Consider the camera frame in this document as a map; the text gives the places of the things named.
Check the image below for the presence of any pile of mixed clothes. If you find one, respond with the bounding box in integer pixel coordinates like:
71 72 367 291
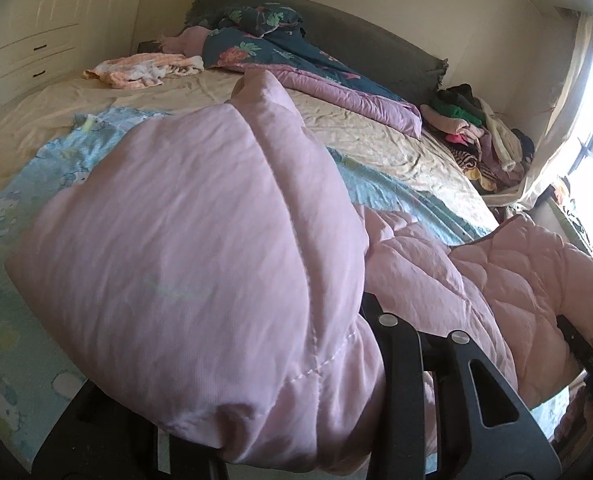
419 84 535 195

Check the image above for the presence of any dark grey headboard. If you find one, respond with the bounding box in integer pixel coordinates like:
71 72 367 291
185 0 449 105

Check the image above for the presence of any cream window curtain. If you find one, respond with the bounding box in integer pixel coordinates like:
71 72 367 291
484 14 593 210

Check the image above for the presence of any dark teal floral quilt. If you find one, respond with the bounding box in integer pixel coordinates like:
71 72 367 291
199 3 423 139

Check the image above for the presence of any pink pillow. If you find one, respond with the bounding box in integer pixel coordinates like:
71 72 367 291
160 26 211 58

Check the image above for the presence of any cream built-in wardrobe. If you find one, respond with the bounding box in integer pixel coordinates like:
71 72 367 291
0 0 140 108

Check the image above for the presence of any pink white small blanket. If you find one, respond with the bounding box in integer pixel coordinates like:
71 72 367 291
83 53 204 90

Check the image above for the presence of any window sill clothes clutter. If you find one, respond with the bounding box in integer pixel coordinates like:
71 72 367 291
548 177 593 256

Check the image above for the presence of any pink quilted jacket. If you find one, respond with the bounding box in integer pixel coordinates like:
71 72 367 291
4 66 593 478

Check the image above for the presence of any light blue cartoon sheet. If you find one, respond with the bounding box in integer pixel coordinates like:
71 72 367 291
0 105 578 470

